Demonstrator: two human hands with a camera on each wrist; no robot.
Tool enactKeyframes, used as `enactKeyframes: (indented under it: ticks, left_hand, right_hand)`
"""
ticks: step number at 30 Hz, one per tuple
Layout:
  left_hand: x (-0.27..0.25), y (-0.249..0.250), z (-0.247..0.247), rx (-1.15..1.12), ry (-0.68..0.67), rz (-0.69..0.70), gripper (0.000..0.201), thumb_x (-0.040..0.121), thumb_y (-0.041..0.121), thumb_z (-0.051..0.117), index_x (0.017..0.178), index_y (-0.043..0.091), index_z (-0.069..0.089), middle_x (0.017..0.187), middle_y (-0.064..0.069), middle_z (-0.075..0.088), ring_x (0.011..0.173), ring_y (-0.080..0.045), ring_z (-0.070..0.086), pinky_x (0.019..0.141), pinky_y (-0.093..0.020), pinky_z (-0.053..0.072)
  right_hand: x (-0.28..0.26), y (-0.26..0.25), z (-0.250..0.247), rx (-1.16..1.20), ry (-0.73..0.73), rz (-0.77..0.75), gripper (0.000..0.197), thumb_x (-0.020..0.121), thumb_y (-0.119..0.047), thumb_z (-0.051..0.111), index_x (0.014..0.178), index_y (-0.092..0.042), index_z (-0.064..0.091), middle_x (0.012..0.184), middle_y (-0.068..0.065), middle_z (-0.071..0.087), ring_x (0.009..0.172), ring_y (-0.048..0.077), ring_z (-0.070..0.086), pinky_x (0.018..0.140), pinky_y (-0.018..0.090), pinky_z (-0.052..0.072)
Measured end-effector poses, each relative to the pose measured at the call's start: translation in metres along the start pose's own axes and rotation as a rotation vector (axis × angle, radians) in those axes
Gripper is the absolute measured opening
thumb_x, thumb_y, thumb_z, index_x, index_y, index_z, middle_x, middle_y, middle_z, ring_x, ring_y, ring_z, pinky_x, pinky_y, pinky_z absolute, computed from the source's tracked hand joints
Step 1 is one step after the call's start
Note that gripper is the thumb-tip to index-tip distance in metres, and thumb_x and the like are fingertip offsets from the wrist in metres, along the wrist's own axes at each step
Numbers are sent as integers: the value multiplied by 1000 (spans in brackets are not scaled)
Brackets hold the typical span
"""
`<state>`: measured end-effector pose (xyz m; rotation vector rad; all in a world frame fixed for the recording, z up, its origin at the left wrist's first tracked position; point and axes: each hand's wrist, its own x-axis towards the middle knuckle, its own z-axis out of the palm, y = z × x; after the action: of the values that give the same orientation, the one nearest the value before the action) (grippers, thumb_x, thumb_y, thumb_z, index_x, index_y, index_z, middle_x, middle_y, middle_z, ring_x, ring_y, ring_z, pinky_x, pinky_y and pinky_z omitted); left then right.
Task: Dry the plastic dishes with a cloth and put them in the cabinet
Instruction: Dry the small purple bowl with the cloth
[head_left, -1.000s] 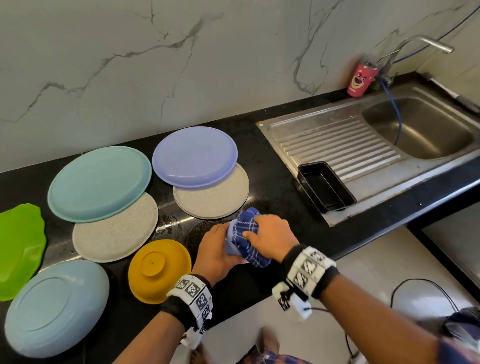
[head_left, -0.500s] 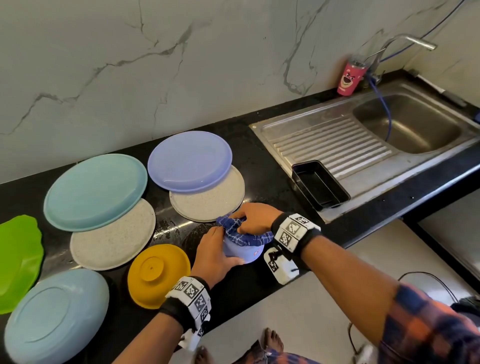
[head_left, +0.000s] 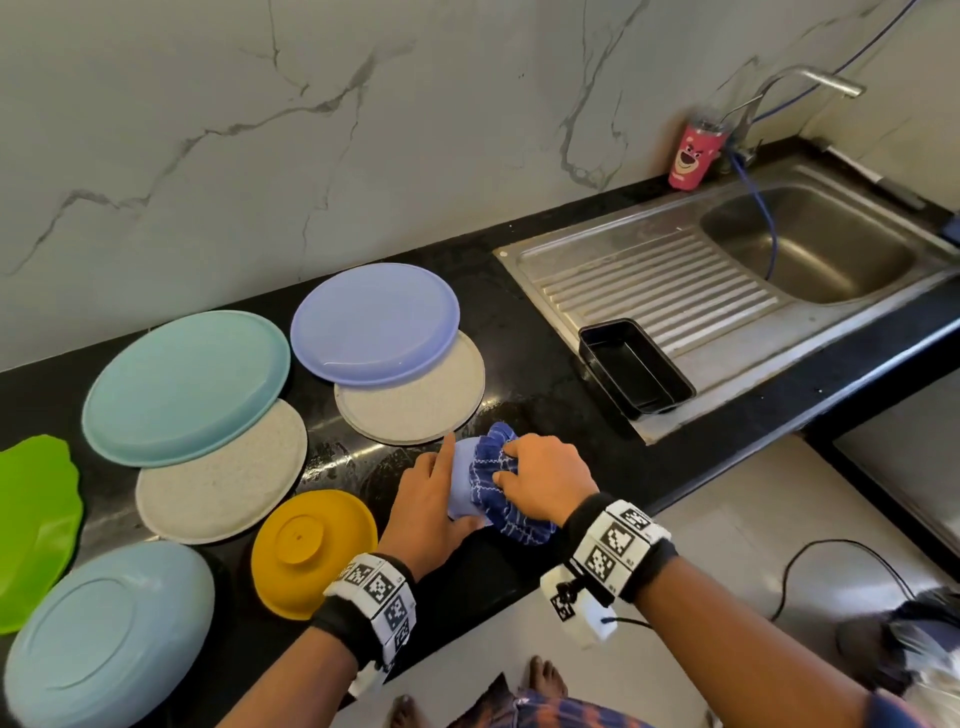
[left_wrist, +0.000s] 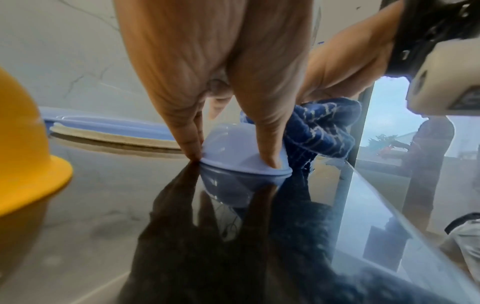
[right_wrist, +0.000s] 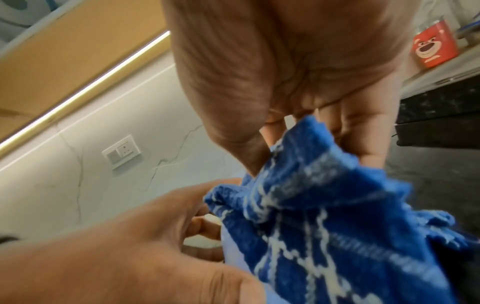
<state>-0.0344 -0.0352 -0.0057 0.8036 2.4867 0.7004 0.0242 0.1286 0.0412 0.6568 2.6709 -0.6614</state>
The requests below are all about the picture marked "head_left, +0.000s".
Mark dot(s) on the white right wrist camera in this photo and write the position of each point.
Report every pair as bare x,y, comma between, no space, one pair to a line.
578,608

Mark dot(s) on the person's right hand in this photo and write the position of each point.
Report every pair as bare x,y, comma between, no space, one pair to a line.
548,473

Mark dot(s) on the person's left hand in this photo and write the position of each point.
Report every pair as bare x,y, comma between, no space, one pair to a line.
420,518

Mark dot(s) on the person's right foot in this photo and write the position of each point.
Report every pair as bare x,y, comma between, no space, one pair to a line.
548,675

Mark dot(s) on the black plastic tray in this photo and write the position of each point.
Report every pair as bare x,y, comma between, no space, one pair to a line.
638,368

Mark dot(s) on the yellow bowl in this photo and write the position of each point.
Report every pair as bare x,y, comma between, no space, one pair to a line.
308,555

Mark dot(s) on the light blue bowl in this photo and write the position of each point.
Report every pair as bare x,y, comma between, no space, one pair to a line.
105,638

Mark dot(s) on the blue orange plaid shirt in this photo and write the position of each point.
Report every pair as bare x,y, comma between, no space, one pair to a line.
570,713

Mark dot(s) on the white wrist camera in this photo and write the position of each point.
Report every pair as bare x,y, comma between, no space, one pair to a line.
368,678
578,608

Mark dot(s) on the blue box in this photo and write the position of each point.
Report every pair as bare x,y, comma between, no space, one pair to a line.
953,228

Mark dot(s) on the lavender plate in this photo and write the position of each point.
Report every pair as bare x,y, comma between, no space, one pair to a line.
375,323

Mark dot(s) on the steel faucet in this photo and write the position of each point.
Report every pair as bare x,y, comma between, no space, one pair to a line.
795,75

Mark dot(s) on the red bear cup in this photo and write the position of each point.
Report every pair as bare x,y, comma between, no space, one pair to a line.
695,155

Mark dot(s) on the wrist marker band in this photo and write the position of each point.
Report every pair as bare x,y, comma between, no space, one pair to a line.
618,548
368,605

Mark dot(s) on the person's right forearm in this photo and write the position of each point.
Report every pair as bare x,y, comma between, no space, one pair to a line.
750,653

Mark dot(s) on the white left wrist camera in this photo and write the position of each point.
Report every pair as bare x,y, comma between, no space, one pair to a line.
368,678

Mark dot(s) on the green plate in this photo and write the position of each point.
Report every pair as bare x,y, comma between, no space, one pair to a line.
33,525

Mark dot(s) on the right wrist marker band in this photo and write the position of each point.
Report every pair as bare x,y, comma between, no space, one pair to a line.
618,548

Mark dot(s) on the person's left forearm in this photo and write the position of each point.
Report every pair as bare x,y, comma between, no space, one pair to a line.
293,690

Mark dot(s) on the steel sink drainboard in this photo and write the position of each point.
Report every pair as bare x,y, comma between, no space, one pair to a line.
645,285

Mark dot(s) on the speckled white plate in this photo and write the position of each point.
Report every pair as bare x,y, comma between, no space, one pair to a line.
225,488
420,408

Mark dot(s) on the person's left foot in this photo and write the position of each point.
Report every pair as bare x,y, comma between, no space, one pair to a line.
402,711

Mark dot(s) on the blue striped cloth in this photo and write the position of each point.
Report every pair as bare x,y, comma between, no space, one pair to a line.
503,503

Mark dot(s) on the person's foot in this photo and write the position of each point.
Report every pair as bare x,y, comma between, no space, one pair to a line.
402,711
548,675

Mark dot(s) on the small lavender bowl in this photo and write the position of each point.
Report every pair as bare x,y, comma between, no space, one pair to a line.
462,477

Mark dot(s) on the left wrist marker band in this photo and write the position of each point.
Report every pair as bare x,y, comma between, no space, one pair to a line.
368,605

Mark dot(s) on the teal plate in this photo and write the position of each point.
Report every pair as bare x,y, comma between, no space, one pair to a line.
183,387

